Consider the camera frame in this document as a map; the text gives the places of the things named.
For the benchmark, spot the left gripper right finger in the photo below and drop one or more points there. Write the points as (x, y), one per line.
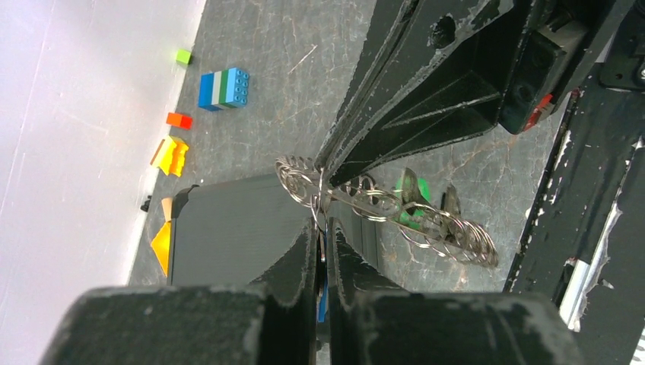
(375, 321)

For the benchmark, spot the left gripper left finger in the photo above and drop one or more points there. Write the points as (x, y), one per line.
(271, 320)

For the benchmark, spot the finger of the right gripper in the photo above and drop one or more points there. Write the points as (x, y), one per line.
(388, 23)

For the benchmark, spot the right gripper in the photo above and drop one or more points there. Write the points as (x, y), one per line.
(461, 63)

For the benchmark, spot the blue key tag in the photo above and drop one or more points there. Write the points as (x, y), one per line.
(323, 280)

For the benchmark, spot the green key tag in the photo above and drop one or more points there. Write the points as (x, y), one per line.
(409, 191)

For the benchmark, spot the metal disc keyring with rings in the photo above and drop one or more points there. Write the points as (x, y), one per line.
(450, 235)

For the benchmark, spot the dark grey hard case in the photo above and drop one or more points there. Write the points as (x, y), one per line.
(232, 232)

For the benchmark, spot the yellow toy window block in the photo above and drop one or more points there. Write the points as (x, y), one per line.
(161, 246)

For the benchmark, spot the wooden peg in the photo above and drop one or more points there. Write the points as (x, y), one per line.
(167, 205)

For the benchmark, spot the small black clip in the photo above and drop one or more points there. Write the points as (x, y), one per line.
(146, 204)

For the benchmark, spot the blue green stacked bricks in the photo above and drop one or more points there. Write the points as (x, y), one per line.
(223, 90)

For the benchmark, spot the yellow orange wedge blocks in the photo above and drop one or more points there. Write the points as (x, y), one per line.
(170, 156)

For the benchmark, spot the green small cube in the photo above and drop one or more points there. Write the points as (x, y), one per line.
(183, 57)

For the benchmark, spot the red small block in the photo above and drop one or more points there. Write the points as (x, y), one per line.
(179, 120)

